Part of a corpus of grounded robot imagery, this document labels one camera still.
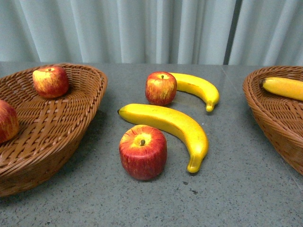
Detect large yellow banana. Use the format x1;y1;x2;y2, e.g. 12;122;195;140
118;104;209;174

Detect brown wicker basket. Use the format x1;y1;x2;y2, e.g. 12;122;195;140
0;63;108;197
242;66;303;174

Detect right brown wicker basket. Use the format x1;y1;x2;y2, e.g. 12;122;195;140
242;66;303;174

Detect red apple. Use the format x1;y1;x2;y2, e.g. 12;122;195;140
32;66;69;98
0;100;19;143
119;124;168;180
145;71;177;106

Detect yellow banana in basket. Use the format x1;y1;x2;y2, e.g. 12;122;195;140
259;77;303;101

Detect left brown wicker basket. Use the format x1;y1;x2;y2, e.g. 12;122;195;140
0;63;108;197

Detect white pleated curtain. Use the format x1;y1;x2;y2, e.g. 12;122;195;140
0;0;303;65

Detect yellow banana at back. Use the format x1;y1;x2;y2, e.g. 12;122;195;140
169;72;220;112

